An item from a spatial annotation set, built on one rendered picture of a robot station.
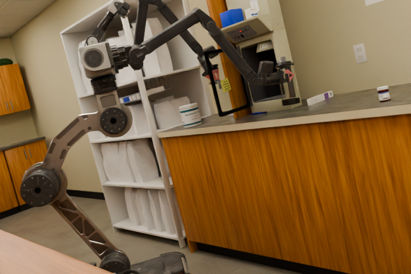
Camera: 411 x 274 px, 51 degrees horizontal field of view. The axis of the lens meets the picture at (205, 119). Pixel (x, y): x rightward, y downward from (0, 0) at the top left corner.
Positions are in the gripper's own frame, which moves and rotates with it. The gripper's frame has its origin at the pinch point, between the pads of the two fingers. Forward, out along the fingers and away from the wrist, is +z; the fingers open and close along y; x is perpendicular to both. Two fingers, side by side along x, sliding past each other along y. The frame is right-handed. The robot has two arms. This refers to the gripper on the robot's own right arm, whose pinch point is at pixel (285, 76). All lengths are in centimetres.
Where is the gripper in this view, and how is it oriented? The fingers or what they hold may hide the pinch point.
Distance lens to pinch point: 247.1
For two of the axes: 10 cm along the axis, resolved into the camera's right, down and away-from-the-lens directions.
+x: 1.9, 9.8, 0.6
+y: -6.5, 0.8, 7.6
